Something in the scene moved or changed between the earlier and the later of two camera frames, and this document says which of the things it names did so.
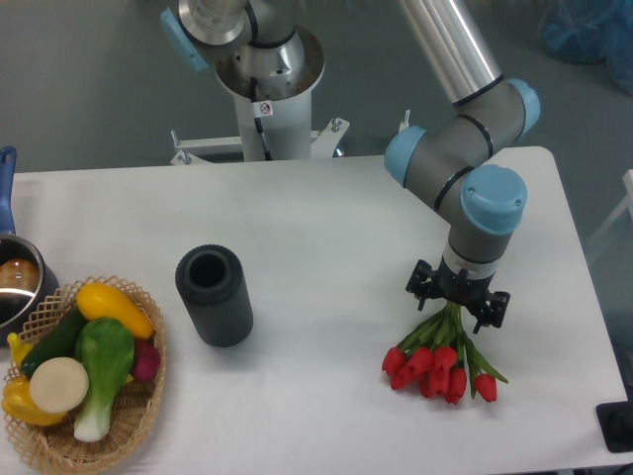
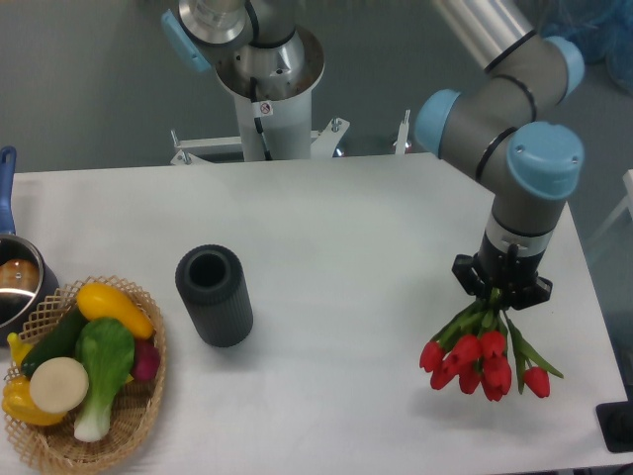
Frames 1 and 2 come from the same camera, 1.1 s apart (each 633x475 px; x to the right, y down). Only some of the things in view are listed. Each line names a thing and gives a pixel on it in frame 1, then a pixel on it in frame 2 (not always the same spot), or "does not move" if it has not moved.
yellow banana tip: (18, 348) does not move
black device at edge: (616, 423) does not move
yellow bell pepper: (18, 402) does not move
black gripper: (424, 282) to (510, 272)
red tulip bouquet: (437, 355) to (473, 348)
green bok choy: (106, 347) does not move
